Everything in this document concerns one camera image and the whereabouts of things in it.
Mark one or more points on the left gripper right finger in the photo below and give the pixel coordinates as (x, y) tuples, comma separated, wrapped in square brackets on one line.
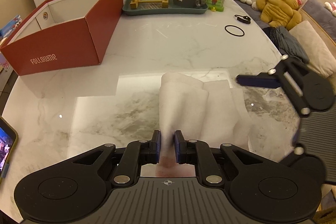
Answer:
[(201, 156)]

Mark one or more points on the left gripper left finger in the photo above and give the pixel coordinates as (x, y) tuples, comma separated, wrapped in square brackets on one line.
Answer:
[(129, 160)]

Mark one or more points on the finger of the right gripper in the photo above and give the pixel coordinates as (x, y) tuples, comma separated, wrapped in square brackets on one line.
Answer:
[(262, 80)]

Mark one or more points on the white printed shopping bag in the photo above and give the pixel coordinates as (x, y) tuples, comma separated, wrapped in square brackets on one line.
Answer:
[(210, 111)]

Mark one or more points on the beige cushion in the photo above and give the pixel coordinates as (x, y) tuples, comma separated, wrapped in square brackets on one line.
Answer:
[(320, 58)]

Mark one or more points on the dark blue folded cloth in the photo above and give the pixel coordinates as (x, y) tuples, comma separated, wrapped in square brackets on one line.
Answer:
[(286, 43)]

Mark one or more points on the small black clip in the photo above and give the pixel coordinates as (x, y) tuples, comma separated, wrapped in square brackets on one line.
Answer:
[(243, 18)]

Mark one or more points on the yellow muscular cat plush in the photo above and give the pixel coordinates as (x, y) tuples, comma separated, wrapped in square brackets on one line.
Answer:
[(279, 13)]

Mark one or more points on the pink white plush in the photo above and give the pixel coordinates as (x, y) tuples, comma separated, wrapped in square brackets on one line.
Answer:
[(331, 7)]

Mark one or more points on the smartphone in green case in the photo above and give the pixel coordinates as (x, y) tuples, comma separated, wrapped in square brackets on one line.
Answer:
[(8, 141)]

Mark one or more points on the red cardboard box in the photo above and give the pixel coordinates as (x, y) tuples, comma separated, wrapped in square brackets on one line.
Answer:
[(62, 34)]

